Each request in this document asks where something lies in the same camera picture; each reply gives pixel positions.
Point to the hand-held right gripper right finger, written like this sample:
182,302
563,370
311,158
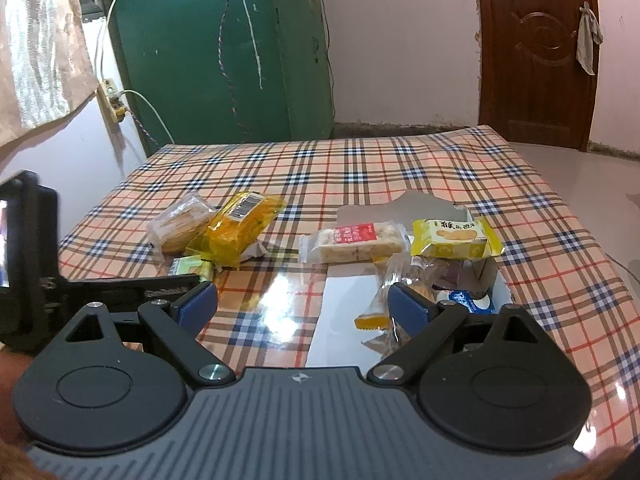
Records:
407,310

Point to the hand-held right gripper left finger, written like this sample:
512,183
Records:
197,307

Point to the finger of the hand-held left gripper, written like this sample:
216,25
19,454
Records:
125,291

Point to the clear brown cookie packet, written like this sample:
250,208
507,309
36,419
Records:
425,282

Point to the clear packet with orange end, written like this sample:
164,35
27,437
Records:
375,317

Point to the blue white snack packet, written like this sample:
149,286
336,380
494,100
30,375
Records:
467,302

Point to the white cardboard box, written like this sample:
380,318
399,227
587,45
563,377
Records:
345,320

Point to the yellow green biscuit packet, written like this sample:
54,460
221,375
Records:
450,237

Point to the red label rice cake packet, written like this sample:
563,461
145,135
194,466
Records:
350,245

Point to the green snack packet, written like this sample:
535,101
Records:
189,266

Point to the white crumpled wrapper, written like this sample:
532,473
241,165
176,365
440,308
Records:
256,250

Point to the clear pastry packet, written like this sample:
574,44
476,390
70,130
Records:
180,222

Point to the yellow snack packet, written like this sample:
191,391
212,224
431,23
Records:
240,227

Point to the plaid tablecloth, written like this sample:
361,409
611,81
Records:
350,170

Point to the beige patterned curtain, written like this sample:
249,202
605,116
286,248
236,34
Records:
35,35

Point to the green metal cabinet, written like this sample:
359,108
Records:
200,60

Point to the brown wooden door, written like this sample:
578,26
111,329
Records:
535,60

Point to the pale cloth on door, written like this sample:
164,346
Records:
586,40

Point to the wall power socket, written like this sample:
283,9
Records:
111,100

